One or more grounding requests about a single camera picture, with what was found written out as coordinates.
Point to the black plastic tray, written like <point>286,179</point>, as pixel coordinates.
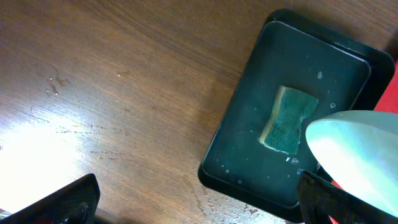
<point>293,51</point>

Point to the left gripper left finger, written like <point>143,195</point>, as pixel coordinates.
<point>75,203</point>

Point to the green yellow sponge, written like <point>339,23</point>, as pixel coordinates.
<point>282,132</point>

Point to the red plastic tray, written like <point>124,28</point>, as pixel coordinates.
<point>388,99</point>

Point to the mint green plate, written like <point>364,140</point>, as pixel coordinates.
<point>317,136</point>

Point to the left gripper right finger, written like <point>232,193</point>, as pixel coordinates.
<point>321,202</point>

